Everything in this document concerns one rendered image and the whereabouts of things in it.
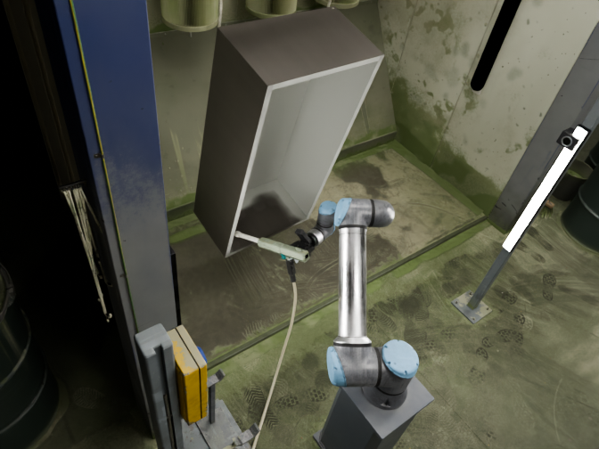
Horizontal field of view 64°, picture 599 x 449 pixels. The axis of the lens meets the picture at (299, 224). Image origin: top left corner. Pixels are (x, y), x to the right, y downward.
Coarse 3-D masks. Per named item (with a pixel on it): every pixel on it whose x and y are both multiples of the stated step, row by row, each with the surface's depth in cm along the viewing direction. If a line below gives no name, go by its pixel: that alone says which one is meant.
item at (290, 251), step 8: (240, 232) 260; (256, 240) 251; (264, 240) 247; (272, 240) 246; (264, 248) 248; (272, 248) 243; (280, 248) 239; (288, 248) 237; (296, 248) 234; (288, 256) 239; (296, 256) 234; (304, 256) 231; (288, 264) 242; (288, 272) 246
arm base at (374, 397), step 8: (368, 392) 196; (376, 392) 193; (384, 392) 191; (368, 400) 198; (376, 400) 194; (384, 400) 193; (392, 400) 193; (400, 400) 195; (384, 408) 195; (392, 408) 195
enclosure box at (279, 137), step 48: (240, 48) 178; (288, 48) 186; (336, 48) 194; (240, 96) 188; (288, 96) 245; (336, 96) 234; (240, 144) 202; (288, 144) 282; (336, 144) 247; (240, 192) 219; (288, 192) 302; (240, 240) 274
